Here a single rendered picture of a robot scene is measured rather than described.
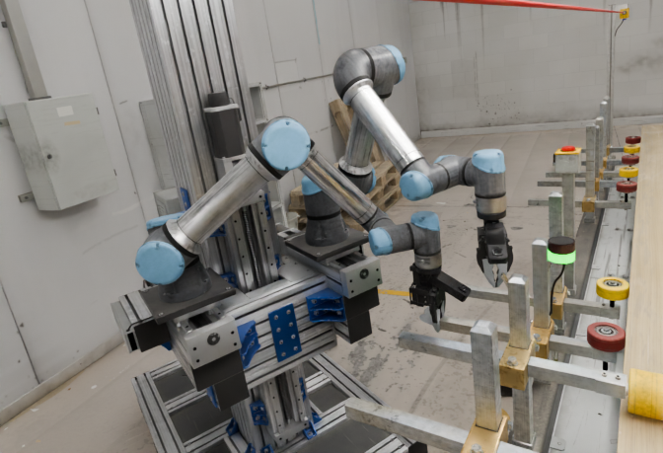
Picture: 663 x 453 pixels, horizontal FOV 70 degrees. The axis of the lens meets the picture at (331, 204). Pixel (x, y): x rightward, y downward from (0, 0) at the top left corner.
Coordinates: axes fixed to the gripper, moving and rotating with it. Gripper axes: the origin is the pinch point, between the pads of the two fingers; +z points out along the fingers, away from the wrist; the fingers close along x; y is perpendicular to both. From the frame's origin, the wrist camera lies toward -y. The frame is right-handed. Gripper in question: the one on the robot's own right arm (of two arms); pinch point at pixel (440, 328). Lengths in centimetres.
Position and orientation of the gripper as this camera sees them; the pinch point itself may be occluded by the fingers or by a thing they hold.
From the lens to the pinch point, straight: 145.4
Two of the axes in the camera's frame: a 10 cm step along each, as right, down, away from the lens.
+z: 1.3, 9.5, 2.9
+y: -8.4, -0.5, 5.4
